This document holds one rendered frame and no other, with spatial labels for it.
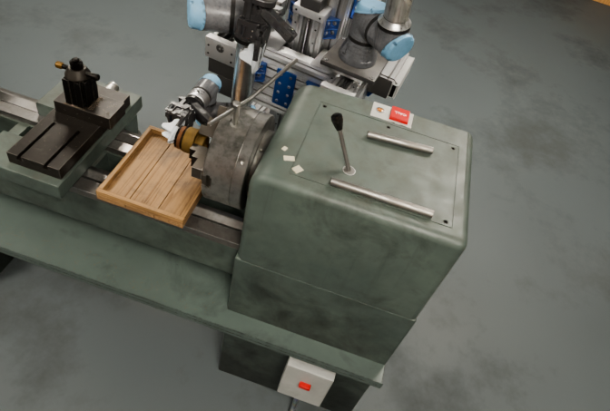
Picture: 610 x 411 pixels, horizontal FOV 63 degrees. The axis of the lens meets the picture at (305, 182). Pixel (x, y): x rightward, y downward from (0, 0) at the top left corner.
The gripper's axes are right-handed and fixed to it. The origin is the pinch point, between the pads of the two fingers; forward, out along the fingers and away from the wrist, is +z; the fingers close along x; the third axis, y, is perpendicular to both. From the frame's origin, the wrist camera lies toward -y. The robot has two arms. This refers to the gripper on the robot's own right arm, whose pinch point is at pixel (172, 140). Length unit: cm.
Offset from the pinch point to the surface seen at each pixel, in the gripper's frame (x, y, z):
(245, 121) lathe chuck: 15.3, -21.9, -2.6
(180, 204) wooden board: -19.9, -6.4, 7.4
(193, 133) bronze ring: 3.7, -6.0, -2.3
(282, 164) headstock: 17.0, -37.9, 11.2
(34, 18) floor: -107, 201, -175
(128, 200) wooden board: -17.9, 8.1, 14.3
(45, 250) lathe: -54, 39, 22
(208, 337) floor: -108, -20, 5
